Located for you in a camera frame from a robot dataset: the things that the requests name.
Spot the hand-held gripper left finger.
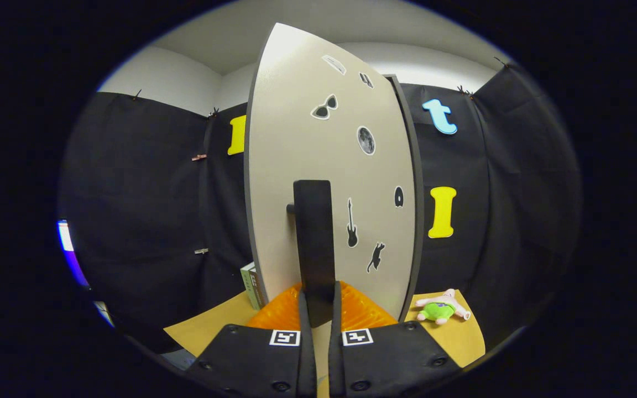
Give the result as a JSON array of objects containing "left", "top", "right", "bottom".
[{"left": 183, "top": 282, "right": 317, "bottom": 398}]

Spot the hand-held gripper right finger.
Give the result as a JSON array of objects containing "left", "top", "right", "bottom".
[{"left": 328, "top": 281, "right": 463, "bottom": 398}]

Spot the black door handle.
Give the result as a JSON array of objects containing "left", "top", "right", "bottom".
[{"left": 286, "top": 180, "right": 337, "bottom": 328}]

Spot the beige cabinet door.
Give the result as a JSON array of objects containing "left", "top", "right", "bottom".
[{"left": 244, "top": 22, "right": 416, "bottom": 327}]

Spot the brown book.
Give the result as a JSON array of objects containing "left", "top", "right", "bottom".
[{"left": 249, "top": 268, "right": 267, "bottom": 311}]

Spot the green book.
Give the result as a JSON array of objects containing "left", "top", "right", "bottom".
[{"left": 240, "top": 262, "right": 258, "bottom": 310}]

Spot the green plush toy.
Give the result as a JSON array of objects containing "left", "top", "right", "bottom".
[{"left": 415, "top": 289, "right": 471, "bottom": 325}]

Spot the dark grey cabinet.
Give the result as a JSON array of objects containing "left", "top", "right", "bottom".
[{"left": 385, "top": 75, "right": 425, "bottom": 322}]

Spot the black backdrop cloth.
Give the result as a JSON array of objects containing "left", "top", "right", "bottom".
[{"left": 59, "top": 65, "right": 583, "bottom": 354}]

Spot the bright lit screen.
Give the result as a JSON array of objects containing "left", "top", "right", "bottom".
[{"left": 56, "top": 219, "right": 91, "bottom": 289}]

